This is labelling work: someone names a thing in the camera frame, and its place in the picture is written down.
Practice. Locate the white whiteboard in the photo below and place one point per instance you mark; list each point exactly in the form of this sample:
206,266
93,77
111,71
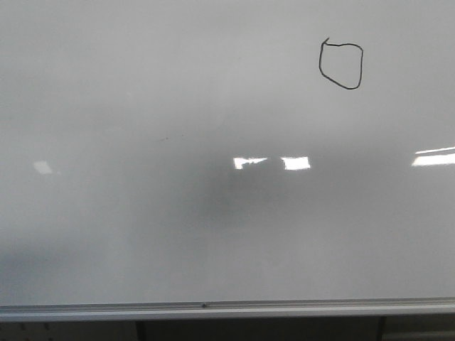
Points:
226,159

